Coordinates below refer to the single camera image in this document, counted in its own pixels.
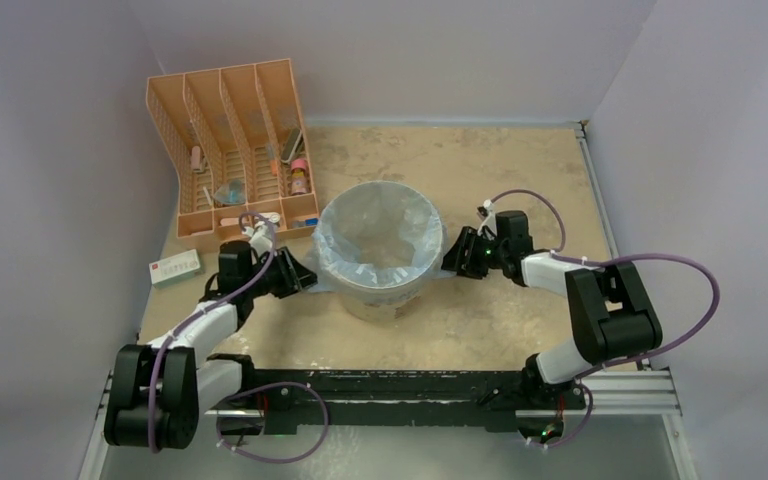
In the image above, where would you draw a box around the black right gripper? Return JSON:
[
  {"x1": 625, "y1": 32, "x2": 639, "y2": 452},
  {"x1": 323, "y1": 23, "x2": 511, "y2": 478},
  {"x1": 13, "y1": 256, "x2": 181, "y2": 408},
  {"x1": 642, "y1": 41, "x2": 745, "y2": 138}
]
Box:
[{"x1": 436, "y1": 226, "x2": 508, "y2": 280}]

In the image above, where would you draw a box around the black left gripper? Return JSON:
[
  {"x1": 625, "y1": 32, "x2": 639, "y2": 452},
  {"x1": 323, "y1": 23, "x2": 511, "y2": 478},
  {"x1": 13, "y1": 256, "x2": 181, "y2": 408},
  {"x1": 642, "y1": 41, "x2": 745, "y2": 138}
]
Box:
[{"x1": 243, "y1": 246, "x2": 320, "y2": 299}]

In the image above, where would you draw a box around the light blue plastic trash bag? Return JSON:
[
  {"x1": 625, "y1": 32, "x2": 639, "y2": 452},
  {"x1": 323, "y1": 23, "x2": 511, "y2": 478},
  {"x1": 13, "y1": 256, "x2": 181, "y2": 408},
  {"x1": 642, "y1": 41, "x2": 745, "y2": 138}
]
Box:
[{"x1": 305, "y1": 181, "x2": 449, "y2": 304}]

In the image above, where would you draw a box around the beige plastic trash bin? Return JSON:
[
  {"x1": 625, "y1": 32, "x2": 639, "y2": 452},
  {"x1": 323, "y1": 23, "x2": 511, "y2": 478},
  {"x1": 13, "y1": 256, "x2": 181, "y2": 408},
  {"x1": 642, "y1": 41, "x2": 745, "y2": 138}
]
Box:
[{"x1": 331, "y1": 263, "x2": 440, "y2": 322}]

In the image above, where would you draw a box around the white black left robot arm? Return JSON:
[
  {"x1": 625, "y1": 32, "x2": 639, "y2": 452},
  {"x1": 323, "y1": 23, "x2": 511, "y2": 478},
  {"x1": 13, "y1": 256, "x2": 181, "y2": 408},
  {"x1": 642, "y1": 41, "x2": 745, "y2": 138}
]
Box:
[{"x1": 104, "y1": 241, "x2": 317, "y2": 453}]

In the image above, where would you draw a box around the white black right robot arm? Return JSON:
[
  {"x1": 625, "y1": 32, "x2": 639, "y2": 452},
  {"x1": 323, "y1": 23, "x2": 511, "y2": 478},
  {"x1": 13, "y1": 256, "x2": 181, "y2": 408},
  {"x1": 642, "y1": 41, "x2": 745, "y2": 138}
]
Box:
[{"x1": 442, "y1": 210, "x2": 663, "y2": 407}]

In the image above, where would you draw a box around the blue grey stamp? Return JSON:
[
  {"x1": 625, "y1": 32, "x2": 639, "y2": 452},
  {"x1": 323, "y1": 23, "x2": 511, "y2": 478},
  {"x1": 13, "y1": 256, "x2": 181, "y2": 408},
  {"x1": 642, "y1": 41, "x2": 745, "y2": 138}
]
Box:
[{"x1": 292, "y1": 217, "x2": 319, "y2": 228}]

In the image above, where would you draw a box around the blue correction tape package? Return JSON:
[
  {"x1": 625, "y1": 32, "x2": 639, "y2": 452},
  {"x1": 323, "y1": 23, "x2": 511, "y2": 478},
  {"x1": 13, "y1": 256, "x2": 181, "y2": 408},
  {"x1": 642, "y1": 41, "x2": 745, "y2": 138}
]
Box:
[{"x1": 213, "y1": 179, "x2": 246, "y2": 206}]

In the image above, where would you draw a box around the pink labelled small bottle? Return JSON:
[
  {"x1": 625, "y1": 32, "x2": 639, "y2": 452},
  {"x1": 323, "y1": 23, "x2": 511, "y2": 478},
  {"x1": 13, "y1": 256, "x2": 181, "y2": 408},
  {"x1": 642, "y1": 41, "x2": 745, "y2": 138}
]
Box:
[{"x1": 290, "y1": 157, "x2": 310, "y2": 196}]

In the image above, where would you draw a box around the pink plastic desk organizer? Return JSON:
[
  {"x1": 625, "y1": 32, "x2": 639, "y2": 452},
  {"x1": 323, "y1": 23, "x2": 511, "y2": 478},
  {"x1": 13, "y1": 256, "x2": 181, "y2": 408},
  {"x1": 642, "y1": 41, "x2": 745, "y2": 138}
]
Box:
[{"x1": 146, "y1": 59, "x2": 320, "y2": 252}]

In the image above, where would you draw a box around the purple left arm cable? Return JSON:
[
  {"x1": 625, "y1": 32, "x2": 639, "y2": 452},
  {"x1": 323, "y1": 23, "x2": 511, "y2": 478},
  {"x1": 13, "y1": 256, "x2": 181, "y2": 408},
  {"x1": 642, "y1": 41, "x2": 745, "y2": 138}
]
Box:
[{"x1": 147, "y1": 211, "x2": 281, "y2": 455}]

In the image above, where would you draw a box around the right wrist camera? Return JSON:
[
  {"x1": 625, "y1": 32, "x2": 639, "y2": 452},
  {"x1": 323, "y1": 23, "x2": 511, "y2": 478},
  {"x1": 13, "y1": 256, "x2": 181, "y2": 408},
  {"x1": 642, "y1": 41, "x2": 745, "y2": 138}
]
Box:
[{"x1": 477, "y1": 199, "x2": 496, "y2": 238}]

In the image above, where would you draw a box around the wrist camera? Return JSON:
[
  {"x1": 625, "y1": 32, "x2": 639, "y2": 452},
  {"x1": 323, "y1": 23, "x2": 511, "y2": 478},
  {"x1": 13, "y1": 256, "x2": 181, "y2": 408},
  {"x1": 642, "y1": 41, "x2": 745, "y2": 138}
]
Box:
[
  {"x1": 477, "y1": 199, "x2": 496, "y2": 238},
  {"x1": 238, "y1": 216, "x2": 274, "y2": 255}
]

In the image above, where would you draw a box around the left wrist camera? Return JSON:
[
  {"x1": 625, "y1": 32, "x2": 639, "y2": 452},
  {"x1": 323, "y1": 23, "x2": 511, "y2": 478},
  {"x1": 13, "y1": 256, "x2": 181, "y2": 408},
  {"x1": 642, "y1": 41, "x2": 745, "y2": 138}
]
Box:
[{"x1": 238, "y1": 216, "x2": 274, "y2": 255}]

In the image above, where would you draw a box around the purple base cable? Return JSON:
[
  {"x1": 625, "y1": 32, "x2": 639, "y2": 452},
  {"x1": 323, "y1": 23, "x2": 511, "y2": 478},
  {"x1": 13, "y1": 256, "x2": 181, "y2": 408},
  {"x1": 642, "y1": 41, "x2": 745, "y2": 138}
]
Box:
[{"x1": 214, "y1": 382, "x2": 330, "y2": 465}]

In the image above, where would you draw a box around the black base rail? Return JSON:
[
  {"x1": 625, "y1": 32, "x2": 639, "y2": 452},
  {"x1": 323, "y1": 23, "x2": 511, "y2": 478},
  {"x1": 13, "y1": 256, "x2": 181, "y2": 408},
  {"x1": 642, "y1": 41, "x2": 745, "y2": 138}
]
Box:
[{"x1": 212, "y1": 369, "x2": 587, "y2": 436}]

